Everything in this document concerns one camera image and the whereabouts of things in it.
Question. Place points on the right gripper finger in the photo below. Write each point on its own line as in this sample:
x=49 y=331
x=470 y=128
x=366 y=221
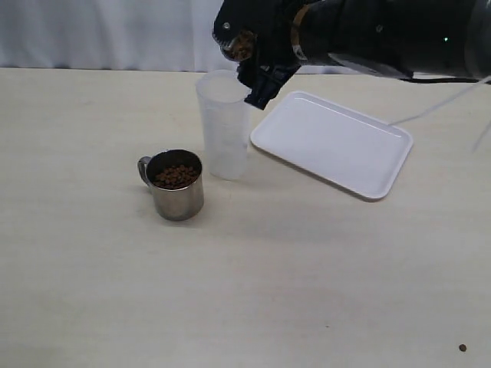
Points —
x=263 y=89

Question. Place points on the clear plastic tall container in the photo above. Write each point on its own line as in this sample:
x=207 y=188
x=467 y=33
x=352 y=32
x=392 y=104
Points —
x=226 y=123

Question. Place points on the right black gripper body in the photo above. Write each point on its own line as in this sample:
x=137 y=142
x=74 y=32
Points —
x=272 y=23

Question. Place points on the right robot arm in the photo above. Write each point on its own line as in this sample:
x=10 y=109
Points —
x=400 y=39

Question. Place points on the white curtain backdrop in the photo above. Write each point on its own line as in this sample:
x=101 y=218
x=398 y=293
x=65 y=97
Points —
x=114 y=35

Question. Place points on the white plastic tray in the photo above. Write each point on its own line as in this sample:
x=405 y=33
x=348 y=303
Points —
x=347 y=148

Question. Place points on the steel mug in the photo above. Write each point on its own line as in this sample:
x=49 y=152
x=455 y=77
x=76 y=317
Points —
x=242 y=47
x=174 y=178

